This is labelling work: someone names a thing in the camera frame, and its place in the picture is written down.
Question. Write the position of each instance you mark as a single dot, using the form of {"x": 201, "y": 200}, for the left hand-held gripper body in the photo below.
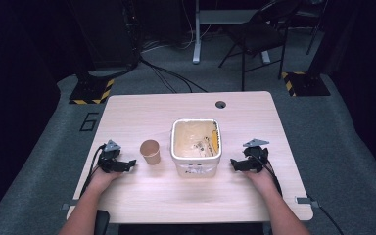
{"x": 110, "y": 160}

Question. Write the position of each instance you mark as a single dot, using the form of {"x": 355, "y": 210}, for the grey table clamp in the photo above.
{"x": 70, "y": 205}
{"x": 306, "y": 201}

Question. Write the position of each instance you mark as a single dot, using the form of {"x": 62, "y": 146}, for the white metal desk frame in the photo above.
{"x": 198, "y": 29}

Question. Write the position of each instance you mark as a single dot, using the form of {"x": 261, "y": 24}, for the black yellow striped stand base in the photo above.
{"x": 305, "y": 84}
{"x": 91, "y": 91}

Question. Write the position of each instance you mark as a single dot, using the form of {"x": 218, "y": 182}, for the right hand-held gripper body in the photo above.
{"x": 256, "y": 156}

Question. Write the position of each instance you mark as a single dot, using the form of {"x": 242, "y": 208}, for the black seat armrest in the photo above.
{"x": 102, "y": 222}

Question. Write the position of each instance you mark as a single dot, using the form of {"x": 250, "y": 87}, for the person's left hand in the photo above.
{"x": 103, "y": 178}

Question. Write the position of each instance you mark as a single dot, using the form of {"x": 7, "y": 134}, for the dark equipment cabinet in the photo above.
{"x": 104, "y": 32}

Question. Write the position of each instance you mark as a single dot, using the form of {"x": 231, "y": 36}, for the black folding chair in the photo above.
{"x": 258, "y": 36}

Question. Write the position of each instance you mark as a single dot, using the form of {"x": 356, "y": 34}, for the brown paper cup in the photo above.
{"x": 150, "y": 151}

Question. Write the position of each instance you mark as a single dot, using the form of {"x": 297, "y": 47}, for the person's right hand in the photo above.
{"x": 259, "y": 180}

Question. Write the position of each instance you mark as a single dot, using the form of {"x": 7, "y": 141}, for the crumpled printed paper wrapper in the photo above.
{"x": 201, "y": 146}

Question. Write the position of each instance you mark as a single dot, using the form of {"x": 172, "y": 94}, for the white square waste bin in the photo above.
{"x": 196, "y": 163}

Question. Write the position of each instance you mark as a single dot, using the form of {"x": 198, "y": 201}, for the clear plastic bin liner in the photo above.
{"x": 189, "y": 138}

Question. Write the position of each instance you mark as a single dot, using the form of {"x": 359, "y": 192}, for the yellow wrapper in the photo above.
{"x": 214, "y": 139}

